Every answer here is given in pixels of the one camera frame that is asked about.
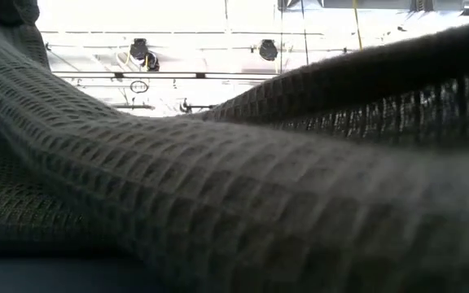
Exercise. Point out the grey waffle-weave towel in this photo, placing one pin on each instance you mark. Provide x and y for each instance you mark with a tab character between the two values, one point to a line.
218	203

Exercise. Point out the long ceiling light strip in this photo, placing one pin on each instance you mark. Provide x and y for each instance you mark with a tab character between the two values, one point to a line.
157	75

